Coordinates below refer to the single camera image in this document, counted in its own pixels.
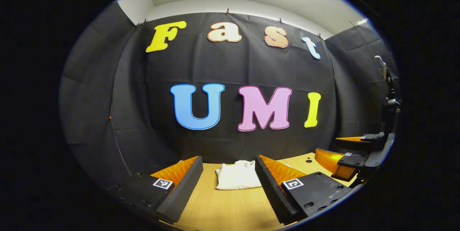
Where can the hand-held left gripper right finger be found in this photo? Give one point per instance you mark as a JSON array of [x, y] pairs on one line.
[[271, 188]]

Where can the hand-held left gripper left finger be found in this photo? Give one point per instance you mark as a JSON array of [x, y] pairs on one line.
[[183, 188]]

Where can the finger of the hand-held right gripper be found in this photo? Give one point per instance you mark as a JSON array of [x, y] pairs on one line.
[[354, 161], [359, 144]]

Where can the cream white button shirt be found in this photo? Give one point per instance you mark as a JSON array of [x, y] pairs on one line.
[[237, 177]]

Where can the short ceiling light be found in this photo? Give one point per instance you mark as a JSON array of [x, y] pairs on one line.
[[362, 21]]

